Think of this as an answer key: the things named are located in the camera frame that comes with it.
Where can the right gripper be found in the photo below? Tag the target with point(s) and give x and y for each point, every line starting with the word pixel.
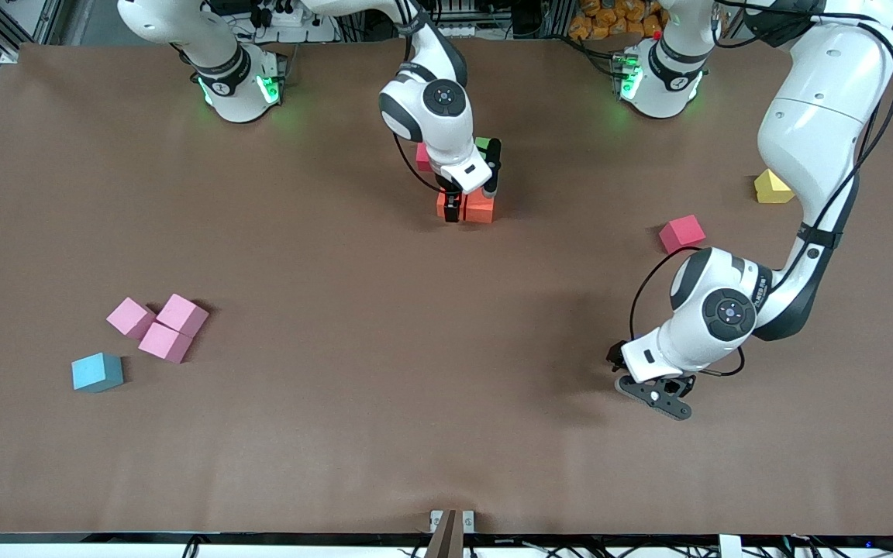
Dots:
pixel 452 203

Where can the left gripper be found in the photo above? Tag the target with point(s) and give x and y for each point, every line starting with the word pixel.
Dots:
pixel 615 356

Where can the orange foam cube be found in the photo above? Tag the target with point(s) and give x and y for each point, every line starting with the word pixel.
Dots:
pixel 479 209
pixel 439 208

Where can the red foam cube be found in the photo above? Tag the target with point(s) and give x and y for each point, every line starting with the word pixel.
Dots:
pixel 681 234
pixel 422 159

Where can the green foam cube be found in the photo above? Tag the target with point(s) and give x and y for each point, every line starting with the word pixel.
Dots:
pixel 482 143

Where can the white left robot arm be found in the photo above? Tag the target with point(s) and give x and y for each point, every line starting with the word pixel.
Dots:
pixel 818 116

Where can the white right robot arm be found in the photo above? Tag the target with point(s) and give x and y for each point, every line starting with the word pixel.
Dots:
pixel 222 46

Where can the white power strip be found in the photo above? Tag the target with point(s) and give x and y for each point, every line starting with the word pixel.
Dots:
pixel 466 31
pixel 287 15

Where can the white label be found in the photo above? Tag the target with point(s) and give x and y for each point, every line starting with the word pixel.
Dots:
pixel 729 546

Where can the brown table cover sheet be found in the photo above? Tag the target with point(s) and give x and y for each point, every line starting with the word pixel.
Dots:
pixel 446 426

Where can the yellow foam cube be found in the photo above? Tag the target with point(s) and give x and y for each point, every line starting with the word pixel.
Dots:
pixel 768 190

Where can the bag of oranges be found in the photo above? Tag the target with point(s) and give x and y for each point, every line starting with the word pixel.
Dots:
pixel 587 23

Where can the pink foam cube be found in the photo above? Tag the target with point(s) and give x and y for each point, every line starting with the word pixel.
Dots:
pixel 130 318
pixel 179 314
pixel 165 342

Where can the light blue foam cube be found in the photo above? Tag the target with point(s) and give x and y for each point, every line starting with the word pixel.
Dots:
pixel 97 372

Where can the grey metal bracket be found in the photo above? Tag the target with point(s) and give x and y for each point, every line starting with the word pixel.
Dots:
pixel 450 535

